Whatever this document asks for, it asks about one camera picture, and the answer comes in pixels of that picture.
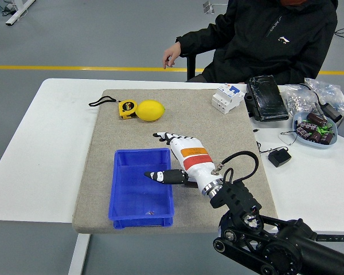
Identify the blue plastic box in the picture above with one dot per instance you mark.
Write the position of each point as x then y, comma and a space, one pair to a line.
132, 194

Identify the white circuit breaker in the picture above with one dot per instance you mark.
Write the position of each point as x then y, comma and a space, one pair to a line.
226, 100

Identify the grey pen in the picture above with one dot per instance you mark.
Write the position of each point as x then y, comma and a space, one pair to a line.
318, 108

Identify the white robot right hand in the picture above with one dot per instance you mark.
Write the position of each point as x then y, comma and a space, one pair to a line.
195, 160

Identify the white table leg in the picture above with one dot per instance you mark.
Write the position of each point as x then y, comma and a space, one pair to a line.
78, 255

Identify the yellow lemon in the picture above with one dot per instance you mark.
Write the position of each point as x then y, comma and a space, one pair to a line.
150, 110

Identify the black power adapter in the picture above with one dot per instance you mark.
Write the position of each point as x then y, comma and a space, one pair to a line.
332, 113
279, 157

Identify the light blue bowl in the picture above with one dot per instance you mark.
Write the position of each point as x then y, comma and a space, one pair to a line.
318, 145

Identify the small dark debris scrap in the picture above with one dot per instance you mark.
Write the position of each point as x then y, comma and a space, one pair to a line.
150, 212

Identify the white desk frame foot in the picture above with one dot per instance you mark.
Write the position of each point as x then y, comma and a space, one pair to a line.
17, 14

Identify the black plastic-wrapped box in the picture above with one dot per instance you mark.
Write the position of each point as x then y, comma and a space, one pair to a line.
265, 97

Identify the yellow tape measure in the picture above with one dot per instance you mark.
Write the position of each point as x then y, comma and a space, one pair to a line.
126, 109

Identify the clear bag of metal washers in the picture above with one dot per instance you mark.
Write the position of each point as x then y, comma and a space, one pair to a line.
296, 98

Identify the green plastic connector pile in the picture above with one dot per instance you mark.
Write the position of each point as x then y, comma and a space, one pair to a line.
324, 129

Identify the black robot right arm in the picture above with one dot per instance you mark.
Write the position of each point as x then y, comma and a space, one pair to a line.
238, 197

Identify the person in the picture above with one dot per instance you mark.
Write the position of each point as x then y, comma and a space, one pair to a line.
261, 43

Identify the grey-brown felt mat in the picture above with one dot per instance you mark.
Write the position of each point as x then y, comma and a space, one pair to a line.
189, 114

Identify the clear bag of blue parts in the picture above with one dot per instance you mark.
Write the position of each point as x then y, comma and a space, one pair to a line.
332, 91

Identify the person's hand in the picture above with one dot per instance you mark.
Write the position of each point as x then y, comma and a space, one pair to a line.
172, 54

